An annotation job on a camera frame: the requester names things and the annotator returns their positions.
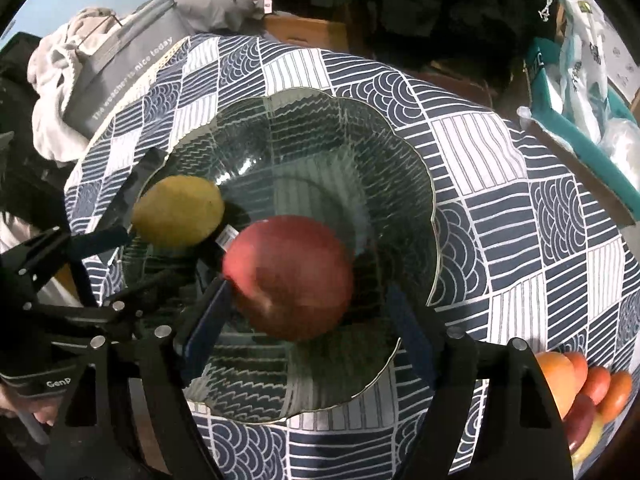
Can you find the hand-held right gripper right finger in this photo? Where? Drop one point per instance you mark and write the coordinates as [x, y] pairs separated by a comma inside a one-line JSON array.
[[415, 330]]

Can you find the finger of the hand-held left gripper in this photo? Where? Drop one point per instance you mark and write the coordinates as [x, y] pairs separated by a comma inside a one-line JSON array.
[[100, 242], [125, 305]]

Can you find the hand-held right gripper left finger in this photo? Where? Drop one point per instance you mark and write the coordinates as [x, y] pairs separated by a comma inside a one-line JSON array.
[[207, 325]]

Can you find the yellow lemon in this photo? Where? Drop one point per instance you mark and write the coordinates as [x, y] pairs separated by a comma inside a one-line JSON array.
[[592, 442], [175, 212]]

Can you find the clear glass plate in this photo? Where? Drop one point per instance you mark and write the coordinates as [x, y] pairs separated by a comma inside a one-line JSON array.
[[310, 160]]

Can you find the person's left hand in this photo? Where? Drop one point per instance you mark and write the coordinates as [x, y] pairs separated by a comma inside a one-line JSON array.
[[45, 411]]

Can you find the beige towel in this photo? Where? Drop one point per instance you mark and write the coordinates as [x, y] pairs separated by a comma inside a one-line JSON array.
[[50, 120]]

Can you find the navy white patterned tablecloth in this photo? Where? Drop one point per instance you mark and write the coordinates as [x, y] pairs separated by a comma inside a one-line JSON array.
[[500, 210]]

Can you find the dark cloth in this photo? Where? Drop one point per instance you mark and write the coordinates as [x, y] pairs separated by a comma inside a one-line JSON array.
[[20, 85]]

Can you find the grey printed bag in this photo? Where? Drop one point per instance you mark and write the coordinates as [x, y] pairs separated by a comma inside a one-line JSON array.
[[125, 60]]

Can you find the dark red apple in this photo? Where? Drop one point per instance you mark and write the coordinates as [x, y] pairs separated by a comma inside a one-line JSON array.
[[580, 422]]

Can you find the small red tomato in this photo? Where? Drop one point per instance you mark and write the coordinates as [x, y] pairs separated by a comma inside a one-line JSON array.
[[597, 385]]

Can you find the teal cardboard box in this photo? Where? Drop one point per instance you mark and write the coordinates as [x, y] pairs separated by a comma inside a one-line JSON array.
[[555, 120]]

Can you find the grey garment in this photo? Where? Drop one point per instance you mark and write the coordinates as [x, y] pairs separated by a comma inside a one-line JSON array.
[[210, 0]]

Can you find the clear plastic bag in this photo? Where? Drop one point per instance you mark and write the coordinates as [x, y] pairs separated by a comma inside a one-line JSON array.
[[625, 145]]

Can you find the wooden cabinet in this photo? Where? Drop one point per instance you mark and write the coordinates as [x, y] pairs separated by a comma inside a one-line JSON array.
[[305, 30]]

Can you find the dark hanging clothes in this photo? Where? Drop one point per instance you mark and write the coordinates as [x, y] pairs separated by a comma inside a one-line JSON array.
[[450, 10]]

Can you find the white printed plastic bag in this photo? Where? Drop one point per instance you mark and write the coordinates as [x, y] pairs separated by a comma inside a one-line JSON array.
[[595, 60]]

